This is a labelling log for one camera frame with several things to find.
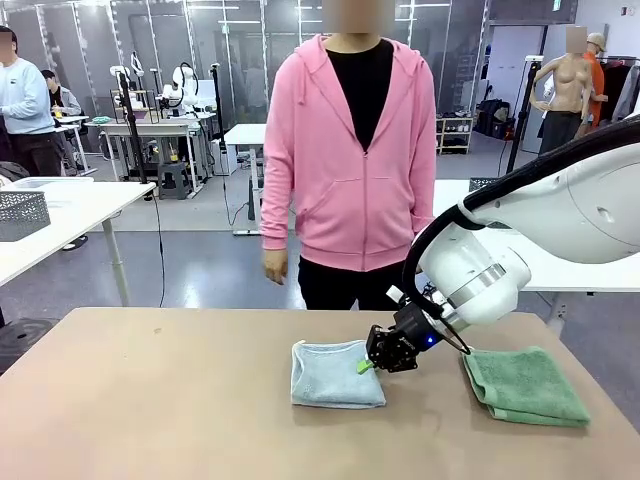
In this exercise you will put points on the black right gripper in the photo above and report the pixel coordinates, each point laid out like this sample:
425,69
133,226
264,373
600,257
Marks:
415,335

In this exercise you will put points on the light blue towel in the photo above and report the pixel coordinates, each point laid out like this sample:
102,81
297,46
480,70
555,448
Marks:
330,380

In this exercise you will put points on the green towel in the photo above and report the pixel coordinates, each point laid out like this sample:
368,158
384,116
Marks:
525,385

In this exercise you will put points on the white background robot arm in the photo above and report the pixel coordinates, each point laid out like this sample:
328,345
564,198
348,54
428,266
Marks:
180,80

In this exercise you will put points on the person's right forearm pink sleeve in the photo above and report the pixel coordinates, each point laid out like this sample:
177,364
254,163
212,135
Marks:
276,215

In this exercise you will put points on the person's left forearm pink sleeve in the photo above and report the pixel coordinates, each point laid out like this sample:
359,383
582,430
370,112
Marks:
424,195

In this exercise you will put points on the person's right hand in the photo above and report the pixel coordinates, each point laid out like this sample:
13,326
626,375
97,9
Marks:
276,265

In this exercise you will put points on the person in pink hoodie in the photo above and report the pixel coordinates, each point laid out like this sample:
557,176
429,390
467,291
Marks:
345,200

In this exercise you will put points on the white shoe rack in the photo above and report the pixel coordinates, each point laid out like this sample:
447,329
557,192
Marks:
455,135

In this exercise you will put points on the white cabinet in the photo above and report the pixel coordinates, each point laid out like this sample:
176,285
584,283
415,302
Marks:
227,157

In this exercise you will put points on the pile of black bags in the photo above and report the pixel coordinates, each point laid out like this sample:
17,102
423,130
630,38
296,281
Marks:
492,120

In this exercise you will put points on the white standing desk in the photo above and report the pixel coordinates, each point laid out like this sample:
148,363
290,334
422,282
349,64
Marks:
245,134

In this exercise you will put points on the grey step stool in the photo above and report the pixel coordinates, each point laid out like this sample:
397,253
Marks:
175,175

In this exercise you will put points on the black pole stand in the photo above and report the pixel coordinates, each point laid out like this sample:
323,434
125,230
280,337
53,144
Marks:
218,110

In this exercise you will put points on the beige torso mannequin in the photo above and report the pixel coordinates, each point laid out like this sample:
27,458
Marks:
565,85

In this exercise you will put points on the white lab workbench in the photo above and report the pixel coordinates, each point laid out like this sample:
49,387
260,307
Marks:
150,129

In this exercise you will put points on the black slipper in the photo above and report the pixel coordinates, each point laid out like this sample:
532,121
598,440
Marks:
76,243

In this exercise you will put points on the black stand with white head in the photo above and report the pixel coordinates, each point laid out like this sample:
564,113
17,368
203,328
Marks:
535,58

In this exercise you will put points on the black tripod stand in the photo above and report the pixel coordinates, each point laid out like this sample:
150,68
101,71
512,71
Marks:
131,120

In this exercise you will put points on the clothes rack with dark garments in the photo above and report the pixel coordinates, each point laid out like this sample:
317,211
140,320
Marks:
620,90

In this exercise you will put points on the mannequin in orange shirt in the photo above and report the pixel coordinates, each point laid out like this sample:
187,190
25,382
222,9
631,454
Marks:
596,70

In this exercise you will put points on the teal cloth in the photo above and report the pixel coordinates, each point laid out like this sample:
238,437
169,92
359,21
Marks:
101,120

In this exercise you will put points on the clear plastic tray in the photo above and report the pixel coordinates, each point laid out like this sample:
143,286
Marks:
45,183

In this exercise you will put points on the white lab table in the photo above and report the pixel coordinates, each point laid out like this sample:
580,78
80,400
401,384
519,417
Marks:
75,121

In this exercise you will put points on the seated person in grey jacket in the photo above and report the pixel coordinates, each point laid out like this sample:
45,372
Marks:
67,102

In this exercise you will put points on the person in pale blue sweatshirt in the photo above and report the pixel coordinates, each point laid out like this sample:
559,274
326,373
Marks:
25,100

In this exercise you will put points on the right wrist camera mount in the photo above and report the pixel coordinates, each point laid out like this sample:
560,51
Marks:
395,294

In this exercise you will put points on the black round base plate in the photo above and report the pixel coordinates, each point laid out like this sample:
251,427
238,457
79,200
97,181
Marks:
22,345

